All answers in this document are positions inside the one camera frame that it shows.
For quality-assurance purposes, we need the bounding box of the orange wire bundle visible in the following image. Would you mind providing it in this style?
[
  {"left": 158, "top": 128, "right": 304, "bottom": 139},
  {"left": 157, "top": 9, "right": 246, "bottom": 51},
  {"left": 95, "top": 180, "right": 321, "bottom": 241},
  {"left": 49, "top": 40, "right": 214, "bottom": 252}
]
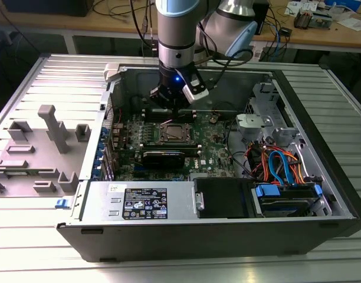
[{"left": 246, "top": 141, "right": 306, "bottom": 185}]

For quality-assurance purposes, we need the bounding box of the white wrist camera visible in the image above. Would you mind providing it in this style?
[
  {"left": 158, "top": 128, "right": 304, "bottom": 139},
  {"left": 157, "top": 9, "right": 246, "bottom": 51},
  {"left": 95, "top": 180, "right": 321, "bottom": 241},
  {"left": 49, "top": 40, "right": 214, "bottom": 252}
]
[{"left": 174, "top": 68, "right": 210, "bottom": 104}]

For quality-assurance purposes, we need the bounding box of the green motherboard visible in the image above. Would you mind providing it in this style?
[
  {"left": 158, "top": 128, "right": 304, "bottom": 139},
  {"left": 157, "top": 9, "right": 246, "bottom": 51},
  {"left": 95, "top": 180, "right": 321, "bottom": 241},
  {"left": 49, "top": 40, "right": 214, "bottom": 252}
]
[{"left": 114, "top": 111, "right": 238, "bottom": 182}]

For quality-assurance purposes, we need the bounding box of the black camera cable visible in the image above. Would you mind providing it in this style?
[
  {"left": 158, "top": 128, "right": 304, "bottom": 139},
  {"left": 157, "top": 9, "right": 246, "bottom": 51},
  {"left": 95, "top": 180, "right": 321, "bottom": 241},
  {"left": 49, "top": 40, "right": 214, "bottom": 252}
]
[{"left": 197, "top": 22, "right": 254, "bottom": 90}]

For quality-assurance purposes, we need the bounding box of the CPU with silver top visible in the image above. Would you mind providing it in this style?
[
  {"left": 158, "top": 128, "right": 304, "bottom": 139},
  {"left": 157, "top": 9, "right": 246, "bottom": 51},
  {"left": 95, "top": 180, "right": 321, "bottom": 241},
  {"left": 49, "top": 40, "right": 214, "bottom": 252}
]
[{"left": 165, "top": 126, "right": 186, "bottom": 142}]

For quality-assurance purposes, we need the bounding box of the green circuit board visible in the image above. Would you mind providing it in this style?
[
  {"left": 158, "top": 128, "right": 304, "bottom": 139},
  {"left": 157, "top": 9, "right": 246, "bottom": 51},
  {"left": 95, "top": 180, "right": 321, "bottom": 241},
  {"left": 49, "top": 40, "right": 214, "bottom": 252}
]
[{"left": 311, "top": 11, "right": 335, "bottom": 29}]

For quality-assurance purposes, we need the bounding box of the blue flat wire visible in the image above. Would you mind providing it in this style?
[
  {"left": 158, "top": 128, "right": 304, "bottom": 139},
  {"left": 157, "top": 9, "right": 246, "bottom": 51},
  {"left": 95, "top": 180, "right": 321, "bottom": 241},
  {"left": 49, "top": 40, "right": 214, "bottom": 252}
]
[{"left": 268, "top": 150, "right": 297, "bottom": 186}]

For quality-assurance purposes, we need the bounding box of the CPU socket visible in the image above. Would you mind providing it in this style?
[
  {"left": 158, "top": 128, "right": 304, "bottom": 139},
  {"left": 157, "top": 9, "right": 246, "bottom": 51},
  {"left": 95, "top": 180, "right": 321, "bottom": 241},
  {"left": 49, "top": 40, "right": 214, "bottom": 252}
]
[{"left": 158, "top": 122, "right": 194, "bottom": 146}]

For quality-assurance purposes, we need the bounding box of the copper heat sink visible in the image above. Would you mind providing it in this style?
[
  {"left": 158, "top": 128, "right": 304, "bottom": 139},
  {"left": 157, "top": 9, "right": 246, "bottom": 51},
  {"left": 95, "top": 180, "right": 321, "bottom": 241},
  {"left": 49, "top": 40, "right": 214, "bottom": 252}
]
[{"left": 293, "top": 8, "right": 313, "bottom": 30}]

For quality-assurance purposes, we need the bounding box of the grey parts rack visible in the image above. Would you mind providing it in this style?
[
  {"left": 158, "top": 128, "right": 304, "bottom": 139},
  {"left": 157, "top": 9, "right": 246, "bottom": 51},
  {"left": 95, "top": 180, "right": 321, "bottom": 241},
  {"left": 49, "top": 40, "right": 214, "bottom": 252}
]
[{"left": 0, "top": 104, "right": 91, "bottom": 198}]

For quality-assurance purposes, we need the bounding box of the hard disk in blue carrier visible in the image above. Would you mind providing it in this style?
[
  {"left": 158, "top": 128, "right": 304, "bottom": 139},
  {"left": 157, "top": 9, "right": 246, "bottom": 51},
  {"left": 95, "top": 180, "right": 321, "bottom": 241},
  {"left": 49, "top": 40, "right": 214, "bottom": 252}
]
[{"left": 251, "top": 182, "right": 324, "bottom": 218}]

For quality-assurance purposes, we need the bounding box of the silver drive cage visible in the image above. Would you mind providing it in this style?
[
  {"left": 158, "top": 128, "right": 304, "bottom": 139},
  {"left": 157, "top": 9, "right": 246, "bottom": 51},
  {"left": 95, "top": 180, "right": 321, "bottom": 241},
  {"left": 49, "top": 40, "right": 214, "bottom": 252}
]
[{"left": 235, "top": 81, "right": 335, "bottom": 218}]

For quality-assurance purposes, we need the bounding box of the white printed sheet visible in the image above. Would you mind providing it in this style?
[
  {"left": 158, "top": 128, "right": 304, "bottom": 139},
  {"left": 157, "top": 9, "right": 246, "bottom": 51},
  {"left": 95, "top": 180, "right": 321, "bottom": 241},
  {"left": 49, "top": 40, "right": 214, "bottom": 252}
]
[{"left": 284, "top": 1, "right": 303, "bottom": 16}]

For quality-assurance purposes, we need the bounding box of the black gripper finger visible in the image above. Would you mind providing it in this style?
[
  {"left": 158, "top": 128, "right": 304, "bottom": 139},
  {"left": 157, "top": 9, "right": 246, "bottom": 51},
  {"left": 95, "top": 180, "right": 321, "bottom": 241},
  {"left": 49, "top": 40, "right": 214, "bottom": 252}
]
[
  {"left": 176, "top": 100, "right": 194, "bottom": 119},
  {"left": 149, "top": 85, "right": 178, "bottom": 119}
]

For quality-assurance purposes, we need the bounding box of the black tower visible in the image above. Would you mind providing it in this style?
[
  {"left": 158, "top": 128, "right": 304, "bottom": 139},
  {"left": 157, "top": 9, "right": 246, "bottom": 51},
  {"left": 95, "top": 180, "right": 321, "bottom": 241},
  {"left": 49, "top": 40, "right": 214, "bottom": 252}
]
[{"left": 253, "top": 0, "right": 270, "bottom": 35}]

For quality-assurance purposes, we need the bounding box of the black looped wire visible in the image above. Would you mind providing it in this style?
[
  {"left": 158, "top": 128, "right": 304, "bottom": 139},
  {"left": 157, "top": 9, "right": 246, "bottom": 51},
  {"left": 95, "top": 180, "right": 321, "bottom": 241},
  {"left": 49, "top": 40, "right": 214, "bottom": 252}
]
[{"left": 212, "top": 101, "right": 238, "bottom": 115}]

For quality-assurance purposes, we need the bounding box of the white paper sheet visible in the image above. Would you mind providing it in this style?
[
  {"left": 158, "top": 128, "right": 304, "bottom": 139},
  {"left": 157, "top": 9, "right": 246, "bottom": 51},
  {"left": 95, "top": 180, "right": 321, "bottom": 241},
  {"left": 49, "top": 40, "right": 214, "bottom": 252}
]
[{"left": 336, "top": 17, "right": 361, "bottom": 32}]

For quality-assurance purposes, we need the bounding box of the black open PC case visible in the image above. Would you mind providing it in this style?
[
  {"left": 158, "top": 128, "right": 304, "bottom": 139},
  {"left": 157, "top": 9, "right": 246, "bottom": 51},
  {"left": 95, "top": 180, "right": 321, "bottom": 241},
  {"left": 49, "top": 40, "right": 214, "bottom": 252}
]
[{"left": 55, "top": 63, "right": 361, "bottom": 263}]

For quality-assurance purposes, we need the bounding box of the grey case latch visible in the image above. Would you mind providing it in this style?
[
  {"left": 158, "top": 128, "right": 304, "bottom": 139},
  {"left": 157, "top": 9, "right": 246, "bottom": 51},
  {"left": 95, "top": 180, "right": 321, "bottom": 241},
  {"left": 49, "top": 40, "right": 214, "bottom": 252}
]
[{"left": 103, "top": 62, "right": 123, "bottom": 83}]

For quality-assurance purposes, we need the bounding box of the silver power supply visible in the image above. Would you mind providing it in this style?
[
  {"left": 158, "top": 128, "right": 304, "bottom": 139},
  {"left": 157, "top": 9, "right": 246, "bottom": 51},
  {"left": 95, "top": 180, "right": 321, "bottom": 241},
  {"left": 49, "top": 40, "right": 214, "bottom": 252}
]
[{"left": 79, "top": 180, "right": 198, "bottom": 222}]

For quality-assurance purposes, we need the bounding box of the blue box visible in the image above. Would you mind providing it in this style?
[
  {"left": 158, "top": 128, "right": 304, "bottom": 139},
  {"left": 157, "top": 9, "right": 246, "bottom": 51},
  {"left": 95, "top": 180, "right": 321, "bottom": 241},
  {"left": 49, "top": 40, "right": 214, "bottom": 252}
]
[{"left": 324, "top": 0, "right": 361, "bottom": 12}]

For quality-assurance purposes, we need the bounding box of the thin red wire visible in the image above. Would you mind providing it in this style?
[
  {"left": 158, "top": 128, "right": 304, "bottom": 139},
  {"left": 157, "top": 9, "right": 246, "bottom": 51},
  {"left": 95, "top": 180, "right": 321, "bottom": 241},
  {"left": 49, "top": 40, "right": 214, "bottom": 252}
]
[{"left": 105, "top": 106, "right": 123, "bottom": 126}]

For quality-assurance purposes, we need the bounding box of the black drive box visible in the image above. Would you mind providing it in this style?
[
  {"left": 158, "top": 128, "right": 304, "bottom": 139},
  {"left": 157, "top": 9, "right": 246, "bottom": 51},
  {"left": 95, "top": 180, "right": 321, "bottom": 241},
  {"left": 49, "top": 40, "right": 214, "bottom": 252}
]
[{"left": 193, "top": 177, "right": 257, "bottom": 219}]

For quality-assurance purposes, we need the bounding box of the blue network cable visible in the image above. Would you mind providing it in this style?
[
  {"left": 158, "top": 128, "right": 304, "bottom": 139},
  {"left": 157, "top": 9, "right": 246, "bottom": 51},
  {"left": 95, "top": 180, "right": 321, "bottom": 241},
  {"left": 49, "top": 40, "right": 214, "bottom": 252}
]
[{"left": 268, "top": 22, "right": 285, "bottom": 61}]

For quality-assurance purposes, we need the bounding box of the large black box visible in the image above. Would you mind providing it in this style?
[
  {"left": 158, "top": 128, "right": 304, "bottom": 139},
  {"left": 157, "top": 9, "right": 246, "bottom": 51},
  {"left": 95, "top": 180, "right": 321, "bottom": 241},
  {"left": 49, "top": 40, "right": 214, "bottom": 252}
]
[{"left": 3, "top": 0, "right": 94, "bottom": 17}]

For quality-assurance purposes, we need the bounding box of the black graphics card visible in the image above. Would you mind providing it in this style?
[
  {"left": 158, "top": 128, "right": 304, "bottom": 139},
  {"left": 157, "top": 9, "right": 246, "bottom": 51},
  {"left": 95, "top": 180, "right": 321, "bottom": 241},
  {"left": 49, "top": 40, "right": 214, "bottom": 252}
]
[{"left": 141, "top": 150, "right": 186, "bottom": 170}]

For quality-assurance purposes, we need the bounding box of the black RAM slot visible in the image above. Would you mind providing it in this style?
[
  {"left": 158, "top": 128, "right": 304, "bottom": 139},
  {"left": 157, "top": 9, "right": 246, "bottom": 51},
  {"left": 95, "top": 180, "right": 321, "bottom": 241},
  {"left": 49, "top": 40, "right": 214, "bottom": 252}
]
[
  {"left": 141, "top": 147, "right": 201, "bottom": 156},
  {"left": 142, "top": 115, "right": 196, "bottom": 123},
  {"left": 142, "top": 142, "right": 200, "bottom": 150},
  {"left": 142, "top": 108, "right": 196, "bottom": 117}
]

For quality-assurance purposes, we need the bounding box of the metal socket cover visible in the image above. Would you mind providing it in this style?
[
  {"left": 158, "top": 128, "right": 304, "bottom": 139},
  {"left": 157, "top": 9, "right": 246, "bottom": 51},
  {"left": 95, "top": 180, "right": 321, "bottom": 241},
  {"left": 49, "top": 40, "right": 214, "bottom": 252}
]
[{"left": 159, "top": 123, "right": 193, "bottom": 145}]

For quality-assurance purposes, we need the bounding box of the wooden desk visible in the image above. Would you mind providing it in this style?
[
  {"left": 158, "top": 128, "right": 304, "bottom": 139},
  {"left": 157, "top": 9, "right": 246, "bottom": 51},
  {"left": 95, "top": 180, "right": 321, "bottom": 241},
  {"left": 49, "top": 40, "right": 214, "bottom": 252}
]
[{"left": 0, "top": 0, "right": 361, "bottom": 55}]

